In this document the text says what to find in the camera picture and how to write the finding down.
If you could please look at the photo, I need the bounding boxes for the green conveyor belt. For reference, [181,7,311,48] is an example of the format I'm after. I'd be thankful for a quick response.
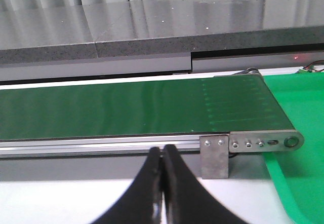
[1,75,293,140]

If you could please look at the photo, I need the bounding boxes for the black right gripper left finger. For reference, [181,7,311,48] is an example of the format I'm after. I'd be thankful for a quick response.
[94,147,162,223]

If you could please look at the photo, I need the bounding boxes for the steel conveyor end plate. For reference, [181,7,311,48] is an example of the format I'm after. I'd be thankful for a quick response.
[229,130,304,153]

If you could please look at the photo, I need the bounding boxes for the small green circuit board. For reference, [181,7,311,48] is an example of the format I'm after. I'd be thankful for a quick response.
[296,60,323,73]

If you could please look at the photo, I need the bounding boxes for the bright green mat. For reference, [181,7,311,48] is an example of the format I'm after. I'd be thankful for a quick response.
[263,72,323,223]

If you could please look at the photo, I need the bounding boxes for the steel mounting bracket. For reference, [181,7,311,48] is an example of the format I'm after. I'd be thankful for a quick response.
[199,135,229,179]

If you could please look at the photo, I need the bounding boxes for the grey stone counter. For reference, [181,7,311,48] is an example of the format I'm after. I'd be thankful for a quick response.
[1,0,323,82]

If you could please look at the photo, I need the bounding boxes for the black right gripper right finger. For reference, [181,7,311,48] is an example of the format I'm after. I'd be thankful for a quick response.
[163,145,246,223]

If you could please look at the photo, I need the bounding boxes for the aluminium conveyor frame rail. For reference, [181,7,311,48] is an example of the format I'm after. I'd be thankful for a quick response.
[1,135,200,158]

